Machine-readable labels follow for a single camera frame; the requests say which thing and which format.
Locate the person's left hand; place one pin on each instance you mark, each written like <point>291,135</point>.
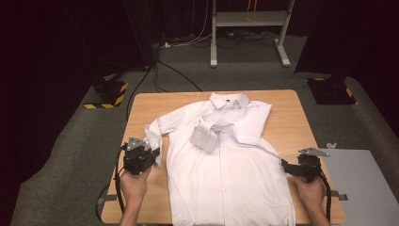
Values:
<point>135,188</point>

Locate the person's right hand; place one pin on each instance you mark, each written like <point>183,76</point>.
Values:
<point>312,193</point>

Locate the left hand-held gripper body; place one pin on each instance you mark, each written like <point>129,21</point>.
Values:
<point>136,158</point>

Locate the white button-up shirt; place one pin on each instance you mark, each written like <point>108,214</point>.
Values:
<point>226,163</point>

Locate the black base with yellow stripes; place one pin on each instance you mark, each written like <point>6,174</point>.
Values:
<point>329,92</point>
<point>108,92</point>

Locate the grey flat panel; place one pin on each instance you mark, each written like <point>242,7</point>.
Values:
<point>360,188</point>

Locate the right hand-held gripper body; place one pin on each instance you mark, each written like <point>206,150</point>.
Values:
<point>310,166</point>

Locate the black metal column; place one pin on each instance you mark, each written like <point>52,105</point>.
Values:
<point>144,31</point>

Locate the grey tape strip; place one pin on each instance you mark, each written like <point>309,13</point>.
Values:
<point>109,197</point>
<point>340,196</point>

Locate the small white scrap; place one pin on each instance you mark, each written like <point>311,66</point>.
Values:
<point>331,145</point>

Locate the white metal desk frame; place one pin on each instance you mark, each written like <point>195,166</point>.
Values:
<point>251,19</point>

